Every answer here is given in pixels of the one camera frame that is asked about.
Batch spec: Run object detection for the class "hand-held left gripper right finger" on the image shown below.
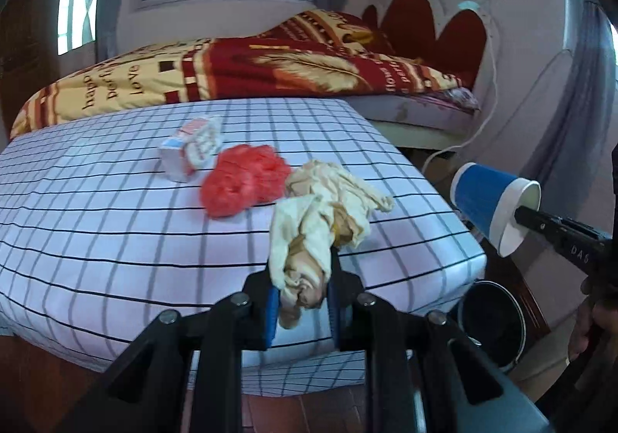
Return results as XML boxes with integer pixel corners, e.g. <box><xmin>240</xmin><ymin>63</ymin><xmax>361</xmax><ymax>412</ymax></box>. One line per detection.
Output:
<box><xmin>326</xmin><ymin>250</ymin><xmax>551</xmax><ymax>433</ymax></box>

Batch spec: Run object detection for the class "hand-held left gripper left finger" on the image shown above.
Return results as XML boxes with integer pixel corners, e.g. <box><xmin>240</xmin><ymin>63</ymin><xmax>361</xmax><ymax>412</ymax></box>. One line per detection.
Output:
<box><xmin>63</xmin><ymin>269</ymin><xmax>282</xmax><ymax>433</ymax></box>

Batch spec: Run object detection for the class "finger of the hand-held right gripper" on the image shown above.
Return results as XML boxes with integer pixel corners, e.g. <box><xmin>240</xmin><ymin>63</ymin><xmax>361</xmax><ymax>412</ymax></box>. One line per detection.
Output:
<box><xmin>513</xmin><ymin>205</ymin><xmax>567</xmax><ymax>243</ymax></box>

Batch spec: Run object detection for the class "blue paper cup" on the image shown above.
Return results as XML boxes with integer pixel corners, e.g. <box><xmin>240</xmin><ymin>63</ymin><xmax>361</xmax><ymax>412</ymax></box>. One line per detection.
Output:
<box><xmin>450</xmin><ymin>161</ymin><xmax>542</xmax><ymax>258</ymax></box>

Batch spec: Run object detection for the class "cream cloth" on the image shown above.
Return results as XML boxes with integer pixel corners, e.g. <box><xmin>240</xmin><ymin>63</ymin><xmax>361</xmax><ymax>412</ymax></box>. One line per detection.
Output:
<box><xmin>268</xmin><ymin>159</ymin><xmax>396</xmax><ymax>330</ymax></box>

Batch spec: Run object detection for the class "dark grey trash bin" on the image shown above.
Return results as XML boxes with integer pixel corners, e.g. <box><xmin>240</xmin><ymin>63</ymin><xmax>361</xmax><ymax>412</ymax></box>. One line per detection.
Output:
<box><xmin>456</xmin><ymin>281</ymin><xmax>528</xmax><ymax>373</ymax></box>

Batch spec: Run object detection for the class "person's right hand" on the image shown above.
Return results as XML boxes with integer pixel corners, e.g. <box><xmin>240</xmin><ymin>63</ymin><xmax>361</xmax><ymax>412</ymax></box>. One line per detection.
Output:
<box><xmin>569</xmin><ymin>276</ymin><xmax>618</xmax><ymax>361</ymax></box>

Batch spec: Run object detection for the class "grey hanging curtain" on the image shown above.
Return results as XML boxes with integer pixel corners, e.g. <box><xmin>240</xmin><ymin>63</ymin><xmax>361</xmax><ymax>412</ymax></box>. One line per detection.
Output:
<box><xmin>555</xmin><ymin>0</ymin><xmax>618</xmax><ymax>241</ymax></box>

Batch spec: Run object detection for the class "bed with purple mattress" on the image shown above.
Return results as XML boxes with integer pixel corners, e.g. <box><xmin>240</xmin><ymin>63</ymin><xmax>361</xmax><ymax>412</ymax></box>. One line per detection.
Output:
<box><xmin>10</xmin><ymin>10</ymin><xmax>484</xmax><ymax>155</ymax></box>

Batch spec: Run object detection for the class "small pink white carton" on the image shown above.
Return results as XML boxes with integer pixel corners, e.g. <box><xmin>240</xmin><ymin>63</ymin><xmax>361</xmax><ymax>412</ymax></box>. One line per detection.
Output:
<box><xmin>159</xmin><ymin>115</ymin><xmax>225</xmax><ymax>183</ymax></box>

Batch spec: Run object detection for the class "table with checked cloth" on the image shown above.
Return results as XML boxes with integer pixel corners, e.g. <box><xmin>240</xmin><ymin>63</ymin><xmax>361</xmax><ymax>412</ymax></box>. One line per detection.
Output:
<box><xmin>0</xmin><ymin>97</ymin><xmax>487</xmax><ymax>400</ymax></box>

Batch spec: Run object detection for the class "red scalloped headboard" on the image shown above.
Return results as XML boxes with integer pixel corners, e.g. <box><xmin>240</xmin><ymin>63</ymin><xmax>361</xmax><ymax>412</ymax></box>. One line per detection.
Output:
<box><xmin>362</xmin><ymin>0</ymin><xmax>488</xmax><ymax>86</ymax></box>

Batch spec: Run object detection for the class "red and gold blanket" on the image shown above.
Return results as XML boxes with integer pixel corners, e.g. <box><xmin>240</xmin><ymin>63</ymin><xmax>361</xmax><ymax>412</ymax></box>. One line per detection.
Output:
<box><xmin>10</xmin><ymin>10</ymin><xmax>476</xmax><ymax>139</ymax></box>

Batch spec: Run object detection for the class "bright side window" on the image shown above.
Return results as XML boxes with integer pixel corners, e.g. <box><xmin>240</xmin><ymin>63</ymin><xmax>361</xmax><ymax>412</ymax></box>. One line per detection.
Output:
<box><xmin>57</xmin><ymin>0</ymin><xmax>100</xmax><ymax>55</ymax></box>

